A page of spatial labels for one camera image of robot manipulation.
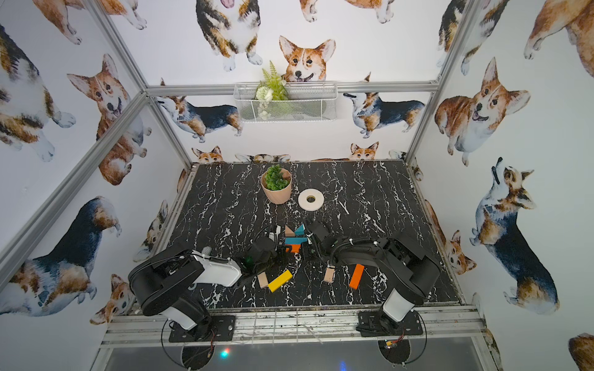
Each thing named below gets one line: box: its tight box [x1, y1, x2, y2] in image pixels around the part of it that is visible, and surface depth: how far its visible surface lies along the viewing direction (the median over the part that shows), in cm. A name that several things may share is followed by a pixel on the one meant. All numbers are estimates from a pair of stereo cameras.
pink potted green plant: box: [259, 164, 293, 205], surface depth 99 cm
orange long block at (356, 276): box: [348, 263, 365, 290], surface depth 85 cm
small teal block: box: [294, 222, 306, 236], surface depth 97 cm
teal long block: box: [284, 236, 308, 246], surface depth 95 cm
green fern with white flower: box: [254, 60, 289, 120], surface depth 85 cm
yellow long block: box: [267, 269, 294, 293], surface depth 85 cm
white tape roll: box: [297, 187, 325, 212], surface depth 109 cm
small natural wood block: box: [256, 271, 269, 289], surface depth 83 cm
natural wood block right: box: [323, 267, 335, 283], surface depth 86 cm
